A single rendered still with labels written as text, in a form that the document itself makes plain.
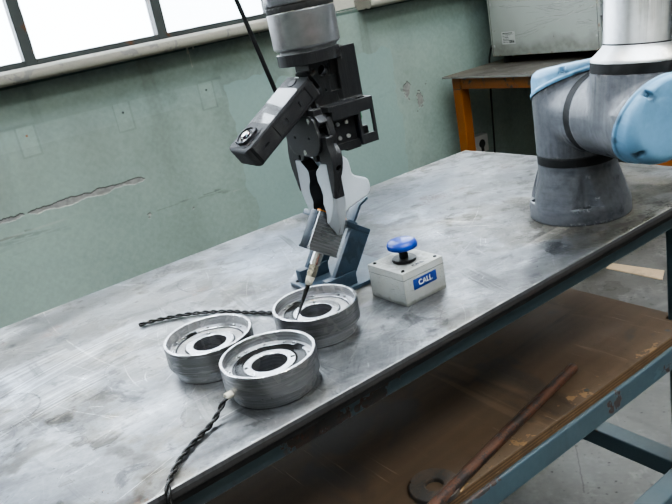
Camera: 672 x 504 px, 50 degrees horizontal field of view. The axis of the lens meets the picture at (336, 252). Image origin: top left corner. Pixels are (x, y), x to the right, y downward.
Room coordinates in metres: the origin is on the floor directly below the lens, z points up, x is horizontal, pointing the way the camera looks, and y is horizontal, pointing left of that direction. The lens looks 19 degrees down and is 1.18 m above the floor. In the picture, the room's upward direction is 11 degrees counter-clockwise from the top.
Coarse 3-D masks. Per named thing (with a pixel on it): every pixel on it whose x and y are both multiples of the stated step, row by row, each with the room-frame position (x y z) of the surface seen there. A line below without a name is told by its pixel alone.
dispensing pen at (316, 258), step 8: (312, 216) 0.81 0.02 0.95; (312, 224) 0.80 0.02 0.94; (304, 232) 0.81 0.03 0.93; (304, 240) 0.80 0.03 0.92; (312, 256) 0.80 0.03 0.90; (320, 256) 0.79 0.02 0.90; (312, 264) 0.79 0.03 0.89; (312, 272) 0.79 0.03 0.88; (312, 280) 0.79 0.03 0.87; (304, 288) 0.79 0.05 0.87; (304, 296) 0.78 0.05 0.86
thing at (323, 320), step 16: (320, 288) 0.85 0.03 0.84; (336, 288) 0.84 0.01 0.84; (352, 288) 0.82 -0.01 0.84; (288, 304) 0.83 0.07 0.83; (304, 304) 0.82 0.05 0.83; (320, 304) 0.82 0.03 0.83; (336, 304) 0.81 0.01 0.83; (352, 304) 0.77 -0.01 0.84; (288, 320) 0.76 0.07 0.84; (304, 320) 0.75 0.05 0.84; (320, 320) 0.75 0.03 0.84; (336, 320) 0.75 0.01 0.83; (352, 320) 0.77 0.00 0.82; (320, 336) 0.75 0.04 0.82; (336, 336) 0.76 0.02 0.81
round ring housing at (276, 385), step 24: (264, 336) 0.74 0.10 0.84; (288, 336) 0.73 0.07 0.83; (264, 360) 0.71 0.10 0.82; (288, 360) 0.68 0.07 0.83; (312, 360) 0.67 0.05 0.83; (240, 384) 0.64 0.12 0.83; (264, 384) 0.64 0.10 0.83; (288, 384) 0.64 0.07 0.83; (312, 384) 0.67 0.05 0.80; (264, 408) 0.64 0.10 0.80
